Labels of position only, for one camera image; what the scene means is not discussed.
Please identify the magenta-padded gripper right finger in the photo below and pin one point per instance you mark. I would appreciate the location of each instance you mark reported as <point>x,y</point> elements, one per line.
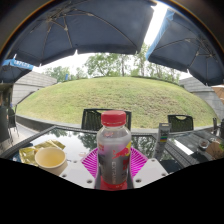
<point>151,170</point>

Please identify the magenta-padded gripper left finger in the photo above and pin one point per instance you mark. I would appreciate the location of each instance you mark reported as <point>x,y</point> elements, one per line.
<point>75,171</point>

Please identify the red-capped clear drink bottle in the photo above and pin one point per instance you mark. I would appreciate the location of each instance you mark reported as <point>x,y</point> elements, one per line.
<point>114,150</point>

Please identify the grey squeeze tube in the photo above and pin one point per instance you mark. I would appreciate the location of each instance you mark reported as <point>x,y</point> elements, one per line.
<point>162,140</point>

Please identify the wide dark wicker chair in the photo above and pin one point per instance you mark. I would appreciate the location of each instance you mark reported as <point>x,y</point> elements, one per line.
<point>90,120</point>

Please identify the small dark wicker chair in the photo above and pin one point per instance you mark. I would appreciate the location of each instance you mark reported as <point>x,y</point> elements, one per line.
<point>180,124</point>

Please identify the dark patio chair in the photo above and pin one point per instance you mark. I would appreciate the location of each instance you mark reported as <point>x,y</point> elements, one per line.
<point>4,123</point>

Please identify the navy umbrella with blue valance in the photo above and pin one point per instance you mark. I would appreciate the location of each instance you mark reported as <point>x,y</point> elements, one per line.
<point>13,71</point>

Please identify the navy umbrella with pale trim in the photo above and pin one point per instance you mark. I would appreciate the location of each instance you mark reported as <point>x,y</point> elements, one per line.
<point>186,50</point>

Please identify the large navy patio umbrella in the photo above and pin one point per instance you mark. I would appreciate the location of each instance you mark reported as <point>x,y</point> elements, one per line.
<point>86,26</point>

